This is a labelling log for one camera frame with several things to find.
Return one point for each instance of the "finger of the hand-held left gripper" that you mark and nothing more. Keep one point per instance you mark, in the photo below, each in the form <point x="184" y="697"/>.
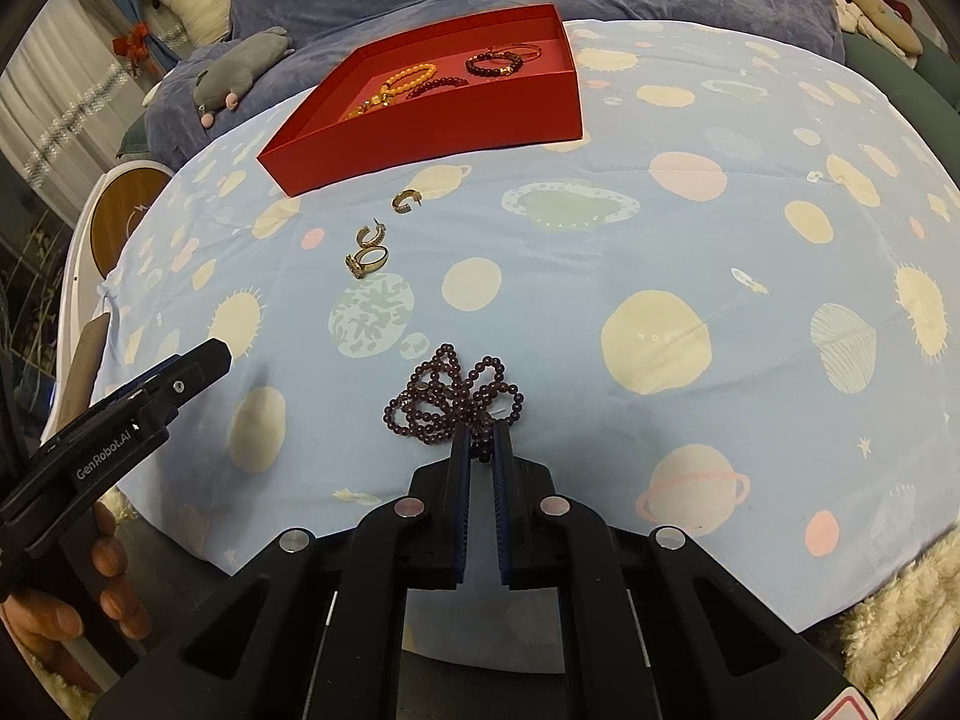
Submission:
<point x="187" y="375"/>

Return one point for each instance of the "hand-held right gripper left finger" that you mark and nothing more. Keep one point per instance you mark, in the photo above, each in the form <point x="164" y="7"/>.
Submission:
<point x="461" y="499"/>

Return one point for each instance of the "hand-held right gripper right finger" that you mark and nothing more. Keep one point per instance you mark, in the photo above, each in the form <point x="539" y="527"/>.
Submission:
<point x="504" y="499"/>

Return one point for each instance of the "long purple bead strand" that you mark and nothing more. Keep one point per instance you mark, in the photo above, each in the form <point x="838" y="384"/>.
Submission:
<point x="427" y="391"/>

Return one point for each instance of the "red cardboard box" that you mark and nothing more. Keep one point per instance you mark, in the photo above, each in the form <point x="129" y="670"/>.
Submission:
<point x="450" y="142"/>

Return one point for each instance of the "thin gold bangle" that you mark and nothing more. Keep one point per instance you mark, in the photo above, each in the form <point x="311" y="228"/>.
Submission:
<point x="526" y="51"/>

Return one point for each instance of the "person's left hand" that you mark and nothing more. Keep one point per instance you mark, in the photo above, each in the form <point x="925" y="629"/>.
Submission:
<point x="124" y="585"/>

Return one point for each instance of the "brown card tag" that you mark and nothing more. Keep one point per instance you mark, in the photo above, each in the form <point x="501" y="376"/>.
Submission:
<point x="84" y="367"/>

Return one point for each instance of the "small hoop earring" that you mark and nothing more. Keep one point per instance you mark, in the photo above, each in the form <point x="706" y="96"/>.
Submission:
<point x="372" y="234"/>
<point x="406" y="201"/>

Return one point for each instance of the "light blue planet-print sheet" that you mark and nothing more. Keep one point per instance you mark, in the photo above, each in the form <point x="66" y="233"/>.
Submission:
<point x="675" y="240"/>

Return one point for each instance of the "grey plush mouse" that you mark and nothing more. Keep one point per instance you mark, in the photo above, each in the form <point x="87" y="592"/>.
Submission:
<point x="240" y="64"/>

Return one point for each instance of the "white sheer curtain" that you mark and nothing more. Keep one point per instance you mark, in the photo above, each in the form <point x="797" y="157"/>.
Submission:
<point x="67" y="82"/>

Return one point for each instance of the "blue curtain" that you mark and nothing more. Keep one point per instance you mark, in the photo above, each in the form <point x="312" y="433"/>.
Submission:
<point x="161" y="49"/>

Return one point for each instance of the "red ribbon bow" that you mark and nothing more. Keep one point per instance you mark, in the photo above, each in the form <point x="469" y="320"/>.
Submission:
<point x="133" y="41"/>

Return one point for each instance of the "green sofa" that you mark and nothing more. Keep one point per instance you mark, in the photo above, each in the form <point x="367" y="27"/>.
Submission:
<point x="900" y="90"/>

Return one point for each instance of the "cookie-shaped plush toy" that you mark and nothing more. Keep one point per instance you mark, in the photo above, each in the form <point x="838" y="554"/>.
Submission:
<point x="874" y="11"/>

